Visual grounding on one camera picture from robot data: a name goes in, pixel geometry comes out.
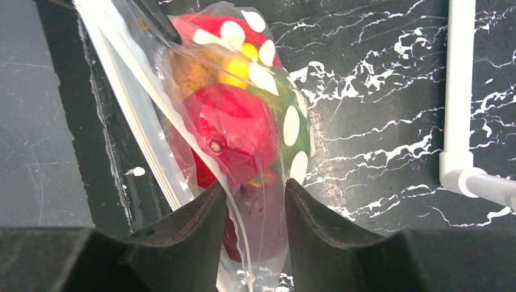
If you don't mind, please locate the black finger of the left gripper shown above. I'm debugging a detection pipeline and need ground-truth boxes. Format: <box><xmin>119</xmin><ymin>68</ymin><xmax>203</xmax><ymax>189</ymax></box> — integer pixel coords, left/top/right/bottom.
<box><xmin>131</xmin><ymin>0</ymin><xmax>182</xmax><ymax>44</ymax></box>

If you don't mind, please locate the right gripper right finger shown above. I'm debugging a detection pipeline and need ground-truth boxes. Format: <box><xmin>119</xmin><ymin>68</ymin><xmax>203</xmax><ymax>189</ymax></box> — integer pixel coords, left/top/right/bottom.
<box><xmin>285</xmin><ymin>179</ymin><xmax>515</xmax><ymax>291</ymax></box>

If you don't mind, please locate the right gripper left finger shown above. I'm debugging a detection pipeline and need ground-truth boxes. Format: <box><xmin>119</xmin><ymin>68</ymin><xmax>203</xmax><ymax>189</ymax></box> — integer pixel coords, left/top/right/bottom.
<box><xmin>1</xmin><ymin>183</ymin><xmax>226</xmax><ymax>291</ymax></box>

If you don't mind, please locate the clear polka dot zip bag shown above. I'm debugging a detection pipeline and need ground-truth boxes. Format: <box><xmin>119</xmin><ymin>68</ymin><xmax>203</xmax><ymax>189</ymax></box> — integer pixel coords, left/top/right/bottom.
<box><xmin>74</xmin><ymin>1</ymin><xmax>313</xmax><ymax>291</ymax></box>

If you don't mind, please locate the red fake apple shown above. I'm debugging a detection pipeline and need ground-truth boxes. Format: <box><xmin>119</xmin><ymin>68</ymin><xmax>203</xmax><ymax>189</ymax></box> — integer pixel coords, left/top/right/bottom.
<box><xmin>183</xmin><ymin>83</ymin><xmax>279</xmax><ymax>189</ymax></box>

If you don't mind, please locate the orange fake fruit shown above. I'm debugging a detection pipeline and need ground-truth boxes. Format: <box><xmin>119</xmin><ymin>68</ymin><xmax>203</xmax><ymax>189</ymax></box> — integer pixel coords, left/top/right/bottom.
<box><xmin>169</xmin><ymin>48</ymin><xmax>221</xmax><ymax>101</ymax></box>

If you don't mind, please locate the dark red fake fruit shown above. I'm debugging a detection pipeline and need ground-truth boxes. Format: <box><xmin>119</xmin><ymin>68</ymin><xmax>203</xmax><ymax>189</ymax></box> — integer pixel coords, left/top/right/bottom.
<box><xmin>233</xmin><ymin>169</ymin><xmax>288</xmax><ymax>263</ymax></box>

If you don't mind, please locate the white PVC pipe frame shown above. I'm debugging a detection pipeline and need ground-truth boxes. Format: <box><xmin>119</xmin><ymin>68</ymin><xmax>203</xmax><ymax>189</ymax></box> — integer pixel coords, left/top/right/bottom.
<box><xmin>439</xmin><ymin>1</ymin><xmax>515</xmax><ymax>209</ymax></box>

